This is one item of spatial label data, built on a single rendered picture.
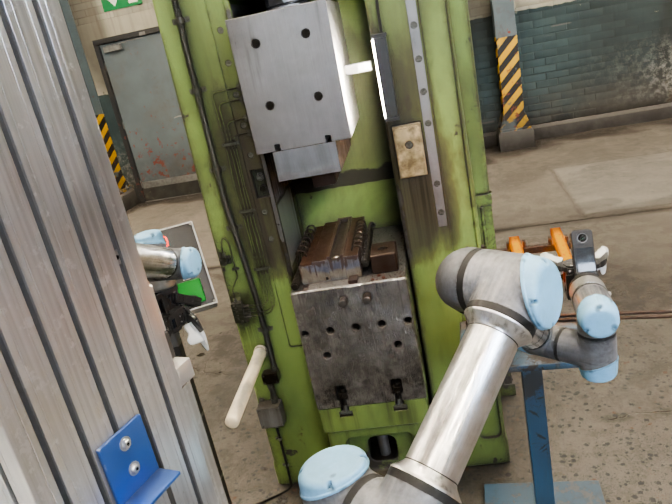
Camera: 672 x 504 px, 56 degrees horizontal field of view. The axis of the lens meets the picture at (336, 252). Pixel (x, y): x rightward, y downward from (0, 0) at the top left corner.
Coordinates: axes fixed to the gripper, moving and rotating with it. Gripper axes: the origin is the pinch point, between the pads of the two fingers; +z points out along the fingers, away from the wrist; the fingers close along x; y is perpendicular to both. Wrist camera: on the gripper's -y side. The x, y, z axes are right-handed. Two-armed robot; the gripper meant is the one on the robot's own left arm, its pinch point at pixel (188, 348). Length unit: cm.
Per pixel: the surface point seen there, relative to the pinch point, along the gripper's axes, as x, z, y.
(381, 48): 45, -66, -68
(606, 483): 100, 93, -74
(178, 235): -17.6, -23.6, -29.0
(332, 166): 29, -36, -52
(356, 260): 31, -4, -52
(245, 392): -3.8, 29.8, -23.1
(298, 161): 20, -39, -48
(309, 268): 16.1, -3.6, -47.1
